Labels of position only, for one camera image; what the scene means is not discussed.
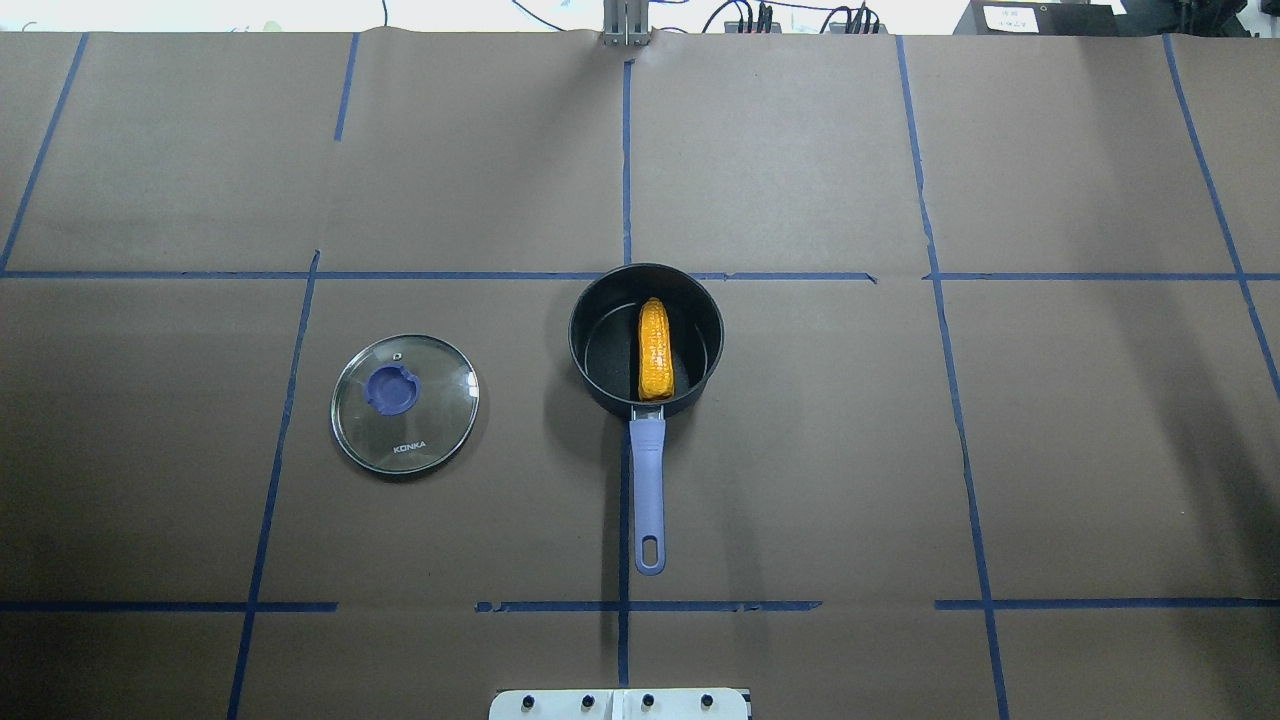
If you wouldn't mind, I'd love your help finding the black power strip with plugs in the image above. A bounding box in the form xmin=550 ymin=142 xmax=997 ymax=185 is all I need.
xmin=703 ymin=1 xmax=890 ymax=35

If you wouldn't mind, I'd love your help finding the grey metal bracket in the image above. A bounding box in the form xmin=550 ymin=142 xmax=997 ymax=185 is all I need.
xmin=602 ymin=0 xmax=652 ymax=47

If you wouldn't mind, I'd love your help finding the dark pot with purple handle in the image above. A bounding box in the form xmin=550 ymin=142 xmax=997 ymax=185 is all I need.
xmin=568 ymin=263 xmax=724 ymax=577

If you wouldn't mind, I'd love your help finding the yellow toy corn cob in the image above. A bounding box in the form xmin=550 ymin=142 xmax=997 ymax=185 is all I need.
xmin=637 ymin=297 xmax=676 ymax=402

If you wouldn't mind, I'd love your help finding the black box with white label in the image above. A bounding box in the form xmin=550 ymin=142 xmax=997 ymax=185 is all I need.
xmin=952 ymin=1 xmax=1129 ymax=37

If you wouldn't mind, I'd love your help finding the glass lid with purple knob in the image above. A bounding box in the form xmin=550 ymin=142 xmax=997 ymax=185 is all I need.
xmin=329 ymin=334 xmax=480 ymax=477

